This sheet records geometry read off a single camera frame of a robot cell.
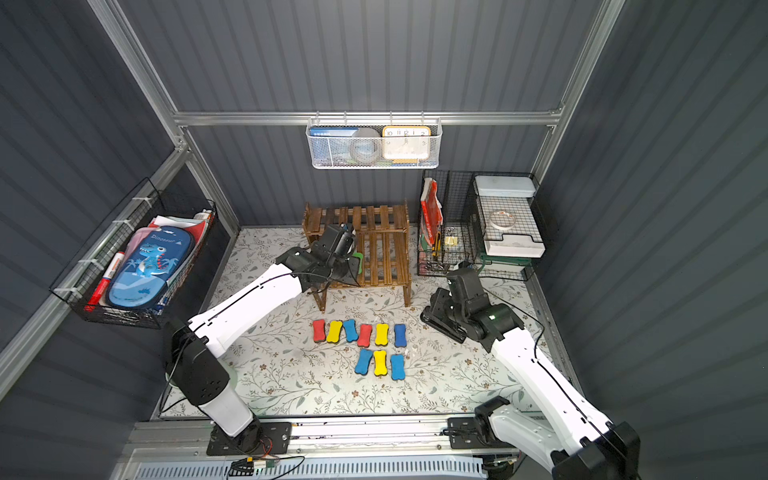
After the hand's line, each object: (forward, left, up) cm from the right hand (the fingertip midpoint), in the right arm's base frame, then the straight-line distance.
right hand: (443, 297), depth 78 cm
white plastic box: (+20, -24, -2) cm, 31 cm away
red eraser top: (-2, +22, -18) cm, 29 cm away
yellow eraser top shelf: (-2, +32, -18) cm, 36 cm away
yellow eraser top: (-2, +17, -18) cm, 25 cm away
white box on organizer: (+45, -26, +2) cm, 52 cm away
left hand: (+8, +24, +3) cm, 25 cm away
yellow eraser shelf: (-11, +17, -17) cm, 27 cm away
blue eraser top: (-4, +11, -19) cm, 22 cm away
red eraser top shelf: (-1, +36, -18) cm, 40 cm away
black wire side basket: (+16, +78, +16) cm, 81 cm away
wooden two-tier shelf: (+26, +17, -5) cm, 32 cm away
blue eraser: (-12, +12, -18) cm, 25 cm away
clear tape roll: (+28, -21, +1) cm, 35 cm away
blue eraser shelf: (-11, +22, -18) cm, 31 cm away
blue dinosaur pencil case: (-5, +67, +16) cm, 69 cm away
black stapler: (-1, -4, -17) cm, 17 cm away
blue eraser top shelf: (0, +27, -19) cm, 33 cm away
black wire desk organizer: (+35, -17, -5) cm, 40 cm away
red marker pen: (-6, +76, +15) cm, 78 cm away
